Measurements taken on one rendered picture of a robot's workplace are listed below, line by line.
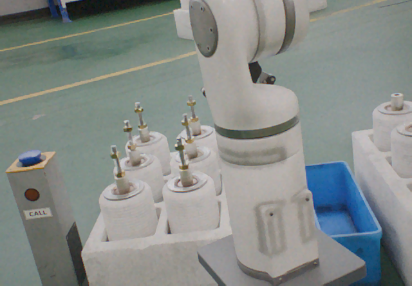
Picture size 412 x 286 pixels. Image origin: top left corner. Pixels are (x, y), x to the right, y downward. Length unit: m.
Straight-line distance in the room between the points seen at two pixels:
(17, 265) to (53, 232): 0.32
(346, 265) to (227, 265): 0.13
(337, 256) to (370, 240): 0.37
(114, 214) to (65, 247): 0.17
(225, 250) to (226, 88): 0.24
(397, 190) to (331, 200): 0.31
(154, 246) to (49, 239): 0.24
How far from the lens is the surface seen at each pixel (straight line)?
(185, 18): 3.43
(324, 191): 1.28
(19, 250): 1.43
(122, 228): 0.96
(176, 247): 0.93
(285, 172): 0.55
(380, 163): 1.11
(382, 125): 1.15
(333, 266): 0.63
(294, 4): 0.51
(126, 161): 1.09
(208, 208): 0.94
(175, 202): 0.92
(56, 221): 1.06
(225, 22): 0.48
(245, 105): 0.50
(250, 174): 0.54
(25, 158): 1.03
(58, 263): 1.11
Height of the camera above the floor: 0.68
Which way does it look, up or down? 21 degrees down
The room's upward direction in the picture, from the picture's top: 10 degrees counter-clockwise
